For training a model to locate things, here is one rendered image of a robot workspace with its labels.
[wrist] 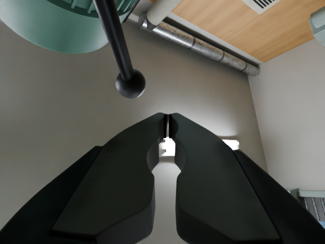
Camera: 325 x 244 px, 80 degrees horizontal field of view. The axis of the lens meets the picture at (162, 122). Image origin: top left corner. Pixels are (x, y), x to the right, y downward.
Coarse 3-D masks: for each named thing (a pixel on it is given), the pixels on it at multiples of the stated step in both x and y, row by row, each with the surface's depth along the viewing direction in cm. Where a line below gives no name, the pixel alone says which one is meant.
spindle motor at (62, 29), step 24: (0, 0) 20; (24, 0) 19; (48, 0) 19; (72, 0) 19; (120, 0) 21; (24, 24) 22; (48, 24) 22; (72, 24) 22; (96, 24) 23; (48, 48) 26; (72, 48) 26; (96, 48) 29
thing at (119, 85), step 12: (96, 0) 12; (108, 0) 12; (108, 12) 13; (108, 24) 14; (120, 24) 15; (108, 36) 15; (120, 36) 15; (120, 48) 16; (120, 60) 18; (120, 72) 20; (132, 72) 20; (120, 84) 21; (132, 84) 21; (144, 84) 22; (132, 96) 22
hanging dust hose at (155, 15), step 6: (156, 0) 175; (162, 0) 168; (168, 0) 165; (174, 0) 164; (180, 0) 165; (156, 6) 175; (162, 6) 170; (168, 6) 169; (174, 6) 170; (150, 12) 181; (156, 12) 176; (162, 12) 175; (168, 12) 176; (150, 18) 184; (156, 18) 182; (162, 18) 182; (156, 24) 190
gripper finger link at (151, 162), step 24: (144, 120) 11; (120, 144) 9; (144, 144) 9; (96, 168) 7; (120, 168) 7; (144, 168) 7; (96, 192) 7; (120, 192) 6; (144, 192) 6; (72, 216) 6; (96, 216) 6; (120, 216) 6; (144, 216) 6; (96, 240) 5; (120, 240) 6
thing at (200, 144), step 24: (168, 120) 13; (192, 144) 9; (216, 144) 9; (192, 168) 7; (216, 168) 7; (240, 168) 7; (192, 192) 6; (216, 192) 6; (240, 192) 6; (192, 216) 6; (216, 216) 6; (240, 216) 6; (264, 216) 6; (192, 240) 6; (216, 240) 6; (240, 240) 5; (264, 240) 5
